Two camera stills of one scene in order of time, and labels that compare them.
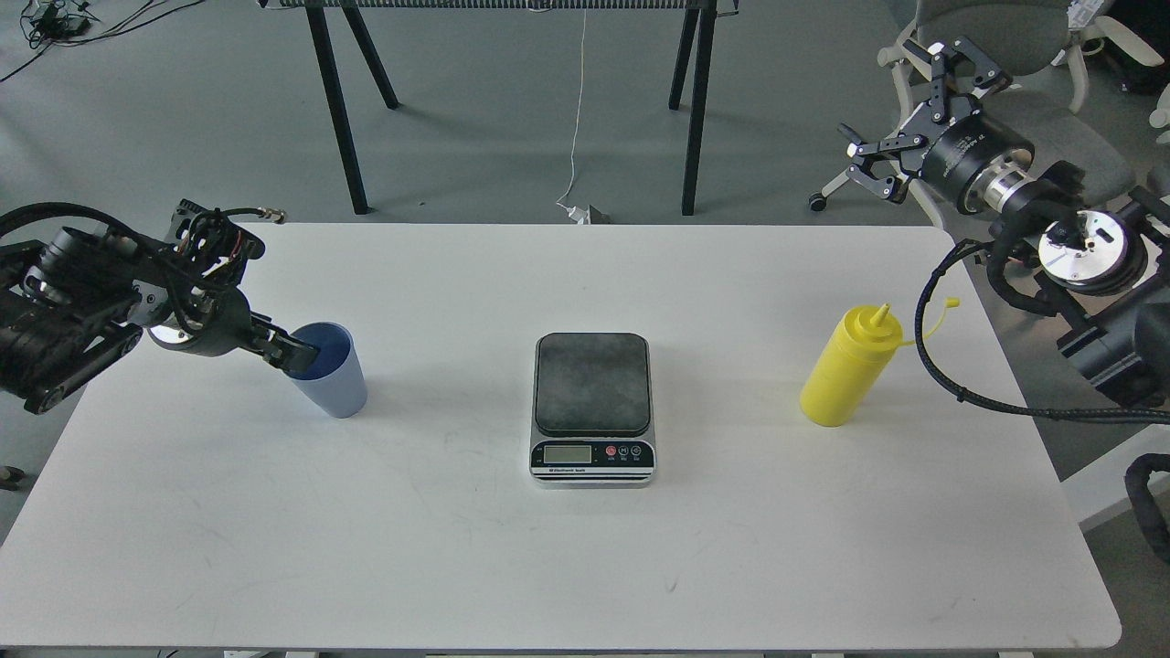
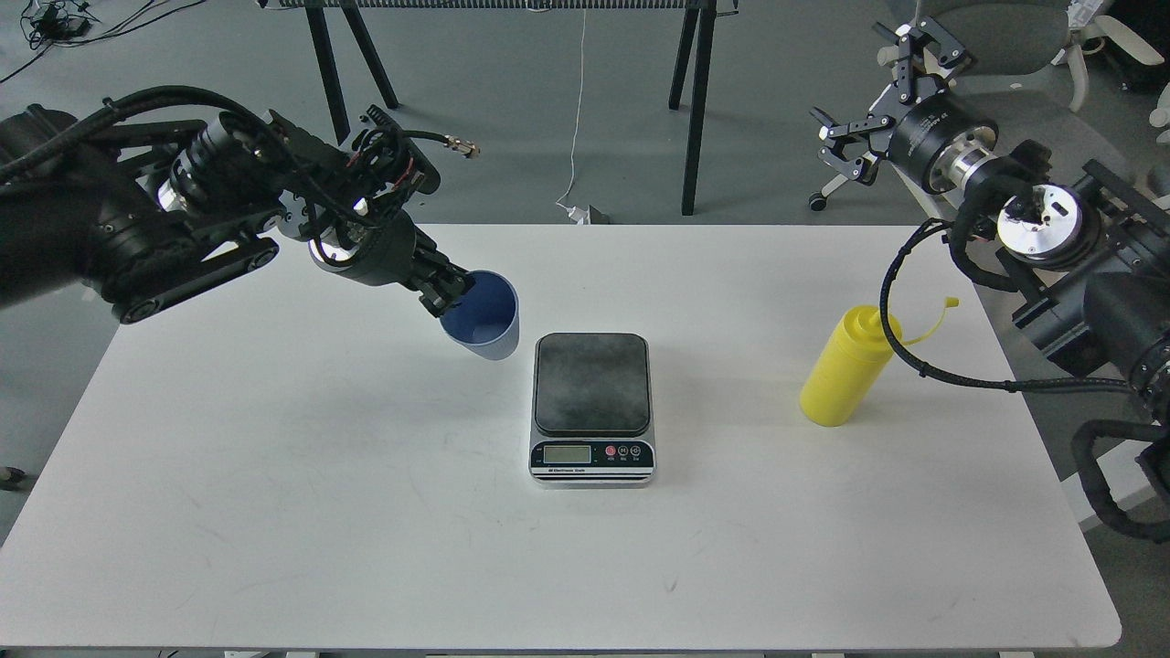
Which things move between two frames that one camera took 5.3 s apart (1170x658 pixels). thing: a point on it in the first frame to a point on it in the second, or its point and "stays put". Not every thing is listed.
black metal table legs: [700, 26] stays put
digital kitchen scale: [592, 425] stays put
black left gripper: [218, 322] to [384, 252]
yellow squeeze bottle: [854, 361] stays put
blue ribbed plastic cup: [335, 380] to [486, 320]
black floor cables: [64, 22] stays put
